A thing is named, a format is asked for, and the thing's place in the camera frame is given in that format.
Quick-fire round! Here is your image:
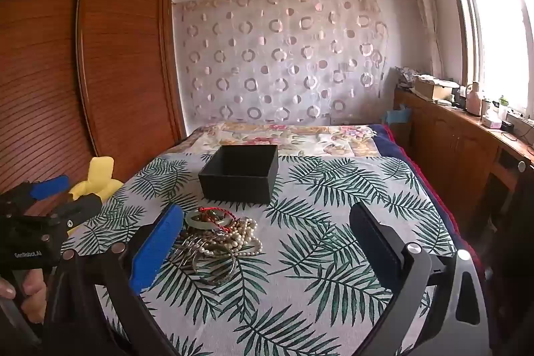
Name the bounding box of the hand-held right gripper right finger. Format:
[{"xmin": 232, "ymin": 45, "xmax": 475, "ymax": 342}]
[{"xmin": 349, "ymin": 203, "xmax": 490, "ymax": 356}]

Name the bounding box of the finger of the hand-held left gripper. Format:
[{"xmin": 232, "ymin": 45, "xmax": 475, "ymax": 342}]
[
  {"xmin": 46, "ymin": 195, "xmax": 103, "ymax": 235},
  {"xmin": 0, "ymin": 175, "xmax": 70, "ymax": 216}
]

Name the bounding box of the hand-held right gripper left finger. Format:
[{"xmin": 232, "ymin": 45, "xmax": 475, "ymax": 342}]
[{"xmin": 44, "ymin": 204, "xmax": 185, "ymax": 356}]

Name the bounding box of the pale green jade bangle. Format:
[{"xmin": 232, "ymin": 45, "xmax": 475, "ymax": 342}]
[{"xmin": 185, "ymin": 210, "xmax": 231, "ymax": 230}]

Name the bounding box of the silver metal bangle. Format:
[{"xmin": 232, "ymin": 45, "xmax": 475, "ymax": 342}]
[{"xmin": 169, "ymin": 234, "xmax": 237, "ymax": 285}]

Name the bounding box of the red string bracelet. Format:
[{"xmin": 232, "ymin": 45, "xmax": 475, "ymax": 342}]
[{"xmin": 196, "ymin": 207, "xmax": 239, "ymax": 234}]

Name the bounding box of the black square box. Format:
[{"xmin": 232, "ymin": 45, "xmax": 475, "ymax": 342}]
[{"xmin": 199, "ymin": 144, "xmax": 279, "ymax": 204}]

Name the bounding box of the person's left hand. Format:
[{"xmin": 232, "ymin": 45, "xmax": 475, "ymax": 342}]
[{"xmin": 0, "ymin": 268, "xmax": 47, "ymax": 315}]

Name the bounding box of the yellow plush toy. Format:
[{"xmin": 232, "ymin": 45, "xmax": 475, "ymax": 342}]
[{"xmin": 67, "ymin": 156, "xmax": 124, "ymax": 236}]

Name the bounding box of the leaf print cloth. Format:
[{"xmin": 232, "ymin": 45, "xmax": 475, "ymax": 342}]
[{"xmin": 62, "ymin": 153, "xmax": 460, "ymax": 356}]

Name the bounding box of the wooden wardrobe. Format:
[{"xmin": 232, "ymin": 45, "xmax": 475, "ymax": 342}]
[{"xmin": 0, "ymin": 0, "xmax": 188, "ymax": 211}]

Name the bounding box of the floral blanket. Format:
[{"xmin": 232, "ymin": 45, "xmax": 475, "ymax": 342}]
[{"xmin": 190, "ymin": 121, "xmax": 379, "ymax": 157}]

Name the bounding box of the wooden sideboard cabinet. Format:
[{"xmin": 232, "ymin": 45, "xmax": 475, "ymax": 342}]
[{"xmin": 393, "ymin": 87, "xmax": 534, "ymax": 242}]

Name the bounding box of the blue bag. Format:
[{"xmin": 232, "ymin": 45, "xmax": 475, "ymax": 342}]
[{"xmin": 386, "ymin": 108, "xmax": 413, "ymax": 126}]

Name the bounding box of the cardboard box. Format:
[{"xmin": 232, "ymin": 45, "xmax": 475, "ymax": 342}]
[{"xmin": 413, "ymin": 76, "xmax": 458, "ymax": 103}]

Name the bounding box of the patterned wrapped bundle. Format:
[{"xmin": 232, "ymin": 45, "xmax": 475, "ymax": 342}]
[{"xmin": 395, "ymin": 66, "xmax": 419, "ymax": 88}]

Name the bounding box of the pink bottle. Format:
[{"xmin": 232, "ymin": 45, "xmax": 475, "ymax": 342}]
[{"xmin": 466, "ymin": 81, "xmax": 482, "ymax": 115}]

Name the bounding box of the sheer circle pattern curtain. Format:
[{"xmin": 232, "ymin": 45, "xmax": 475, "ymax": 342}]
[{"xmin": 172, "ymin": 0, "xmax": 391, "ymax": 131}]

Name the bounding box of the beige window curtain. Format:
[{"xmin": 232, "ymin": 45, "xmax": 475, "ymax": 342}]
[{"xmin": 403, "ymin": 0, "xmax": 444, "ymax": 78}]

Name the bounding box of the window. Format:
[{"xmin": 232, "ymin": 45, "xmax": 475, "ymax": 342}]
[{"xmin": 442, "ymin": 0, "xmax": 534, "ymax": 120}]

